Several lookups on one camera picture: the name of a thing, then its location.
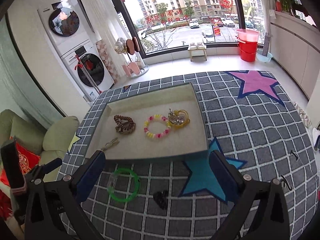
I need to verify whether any lower white washing machine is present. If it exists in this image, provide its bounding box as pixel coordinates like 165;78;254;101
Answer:
61;40;114;104

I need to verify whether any yellow hair tie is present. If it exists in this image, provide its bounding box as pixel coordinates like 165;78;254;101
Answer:
170;109;190;130

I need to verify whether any red handled mop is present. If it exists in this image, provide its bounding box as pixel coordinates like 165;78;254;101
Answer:
74;54;102;94

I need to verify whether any pink yellow bead bracelet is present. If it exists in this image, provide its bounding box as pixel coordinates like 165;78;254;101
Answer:
143;114;172;139

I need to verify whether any grey checked star blanket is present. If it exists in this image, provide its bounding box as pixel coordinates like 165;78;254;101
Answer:
57;72;319;239

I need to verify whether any white cabinet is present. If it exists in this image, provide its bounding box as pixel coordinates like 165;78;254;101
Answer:
270;11;319;98

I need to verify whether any checkered folded board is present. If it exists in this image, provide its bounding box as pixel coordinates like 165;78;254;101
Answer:
96;40;120;83

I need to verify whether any green plastic bangle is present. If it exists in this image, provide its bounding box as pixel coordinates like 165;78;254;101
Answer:
107;167;140;203

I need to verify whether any red cushion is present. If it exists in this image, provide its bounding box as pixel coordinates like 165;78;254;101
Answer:
1;137;40;220

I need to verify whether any beige jewelry tray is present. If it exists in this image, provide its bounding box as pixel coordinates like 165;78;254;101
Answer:
86;83;208;160

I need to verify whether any black hair claw clip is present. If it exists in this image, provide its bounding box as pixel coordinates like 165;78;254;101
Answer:
152;190;169;210

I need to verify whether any brown wooden bead bracelet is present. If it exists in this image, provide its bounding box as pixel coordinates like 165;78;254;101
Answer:
113;114;137;135

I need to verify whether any light blue basin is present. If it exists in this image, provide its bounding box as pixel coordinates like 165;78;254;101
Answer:
256;49;273;63

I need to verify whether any red bucket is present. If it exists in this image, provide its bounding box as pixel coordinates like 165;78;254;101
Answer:
236;37;258;62

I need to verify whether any silver rhinestone hair clip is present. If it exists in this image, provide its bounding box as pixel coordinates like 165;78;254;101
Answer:
168;109;187;126

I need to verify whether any upper white dryer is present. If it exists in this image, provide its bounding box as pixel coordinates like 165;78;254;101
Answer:
37;0;89;57

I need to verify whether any pink basin on bucket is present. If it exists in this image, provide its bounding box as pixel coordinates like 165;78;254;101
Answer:
236;29;259;42

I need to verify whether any shoe drying rack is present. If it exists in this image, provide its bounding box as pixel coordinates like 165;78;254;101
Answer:
114;37;150;79

